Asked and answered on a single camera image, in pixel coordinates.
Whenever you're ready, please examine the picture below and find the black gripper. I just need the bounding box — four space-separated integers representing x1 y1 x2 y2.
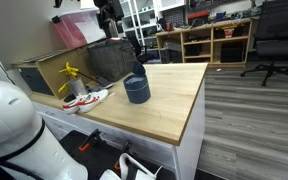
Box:
93 0 125 40

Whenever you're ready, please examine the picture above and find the dark blue cylindrical container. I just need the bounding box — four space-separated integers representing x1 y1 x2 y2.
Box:
122 60 152 105

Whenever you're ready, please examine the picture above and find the dark grey fabric bin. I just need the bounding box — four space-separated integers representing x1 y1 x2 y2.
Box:
86 38 139 83

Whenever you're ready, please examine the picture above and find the white metal shelving unit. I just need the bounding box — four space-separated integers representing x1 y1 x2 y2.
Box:
118 0 162 51

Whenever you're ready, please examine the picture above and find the red translucent plastic tote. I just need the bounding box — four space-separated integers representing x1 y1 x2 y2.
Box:
52 8 107 51

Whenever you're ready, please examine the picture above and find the silver metal cylinder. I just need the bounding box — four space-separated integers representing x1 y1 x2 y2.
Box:
67 77 89 98

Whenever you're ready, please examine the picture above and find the white red sneaker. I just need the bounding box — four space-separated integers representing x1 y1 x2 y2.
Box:
62 94 95 115
78 88 116 113

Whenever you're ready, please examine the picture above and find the large cardboard box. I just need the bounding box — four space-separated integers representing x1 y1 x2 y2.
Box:
12 43 97 100

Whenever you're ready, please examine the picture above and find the red black tool case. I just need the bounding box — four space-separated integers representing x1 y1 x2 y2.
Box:
187 10 210 27

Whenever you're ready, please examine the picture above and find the wooden workshop shelf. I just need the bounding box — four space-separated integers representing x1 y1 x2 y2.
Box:
155 18 254 68

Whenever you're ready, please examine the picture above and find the orange black bar clamp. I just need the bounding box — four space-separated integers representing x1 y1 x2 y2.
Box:
113 141 133 172
78 129 102 153

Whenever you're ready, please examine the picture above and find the red white small bucket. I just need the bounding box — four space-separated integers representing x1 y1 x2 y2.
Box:
223 28 235 39

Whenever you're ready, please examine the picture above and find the white curved plastic piece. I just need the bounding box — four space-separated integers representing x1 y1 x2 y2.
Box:
98 152 164 180

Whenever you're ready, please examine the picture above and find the black office chair with armrests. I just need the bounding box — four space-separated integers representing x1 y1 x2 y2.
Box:
239 0 288 88

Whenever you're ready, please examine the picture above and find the yellow T-handle hex key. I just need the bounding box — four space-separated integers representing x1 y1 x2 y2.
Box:
58 68 75 75
63 61 80 76
67 71 80 80
57 83 69 94

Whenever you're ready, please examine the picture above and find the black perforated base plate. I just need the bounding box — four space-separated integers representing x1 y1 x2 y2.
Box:
58 129 173 180

